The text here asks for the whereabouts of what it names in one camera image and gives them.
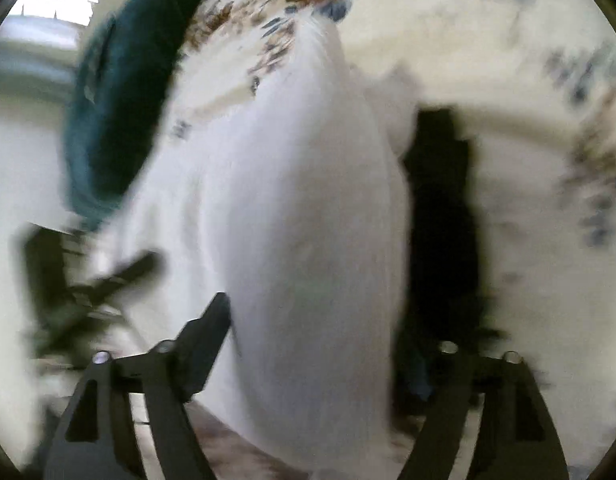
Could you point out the white knit sweater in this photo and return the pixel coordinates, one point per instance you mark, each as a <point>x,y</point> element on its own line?
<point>295,206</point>

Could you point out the dark teal pillow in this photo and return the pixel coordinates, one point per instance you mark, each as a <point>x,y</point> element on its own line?
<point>121,84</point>

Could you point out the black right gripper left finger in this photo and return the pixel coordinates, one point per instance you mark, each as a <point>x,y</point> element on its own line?
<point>96,438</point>

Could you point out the black folded garment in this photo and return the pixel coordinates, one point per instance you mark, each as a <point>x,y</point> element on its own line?
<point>444,301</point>

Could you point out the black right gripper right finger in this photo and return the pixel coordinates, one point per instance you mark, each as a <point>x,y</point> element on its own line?
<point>516,438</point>

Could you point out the floral fleece blanket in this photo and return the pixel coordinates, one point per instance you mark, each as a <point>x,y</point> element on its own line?
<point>533,85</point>

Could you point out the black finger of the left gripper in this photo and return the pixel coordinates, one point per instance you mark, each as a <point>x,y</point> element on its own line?
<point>69,312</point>

